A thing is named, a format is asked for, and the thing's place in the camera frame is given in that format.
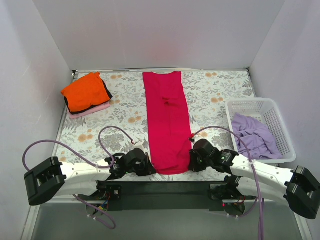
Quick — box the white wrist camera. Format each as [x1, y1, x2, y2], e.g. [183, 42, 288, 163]
[133, 140, 148, 152]
[188, 133, 201, 145]

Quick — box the white plastic basket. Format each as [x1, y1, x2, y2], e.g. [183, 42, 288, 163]
[225, 97, 296, 164]

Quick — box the lavender t shirt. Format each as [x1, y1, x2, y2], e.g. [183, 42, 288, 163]
[231, 113, 282, 160]

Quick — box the floral table mat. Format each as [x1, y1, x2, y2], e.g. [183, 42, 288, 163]
[54, 70, 255, 164]

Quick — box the folded pink t shirt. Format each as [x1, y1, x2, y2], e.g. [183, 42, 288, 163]
[68, 79, 111, 120]

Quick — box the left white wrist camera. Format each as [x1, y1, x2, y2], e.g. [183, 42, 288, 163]
[133, 140, 148, 152]

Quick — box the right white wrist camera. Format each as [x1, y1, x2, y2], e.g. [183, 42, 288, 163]
[188, 133, 201, 145]

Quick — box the magenta t shirt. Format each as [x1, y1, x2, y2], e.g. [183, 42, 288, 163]
[142, 71, 192, 175]

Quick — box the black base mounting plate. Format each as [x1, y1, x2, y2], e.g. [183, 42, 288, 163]
[79, 181, 244, 211]

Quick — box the folded black t shirt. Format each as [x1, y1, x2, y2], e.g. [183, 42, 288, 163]
[64, 79, 114, 113]

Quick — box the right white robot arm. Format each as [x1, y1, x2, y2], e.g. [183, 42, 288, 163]
[189, 139, 320, 220]

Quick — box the folded orange t shirt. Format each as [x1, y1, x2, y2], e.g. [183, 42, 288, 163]
[60, 72, 110, 112]

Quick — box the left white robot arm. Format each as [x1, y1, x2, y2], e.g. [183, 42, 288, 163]
[24, 148, 156, 206]

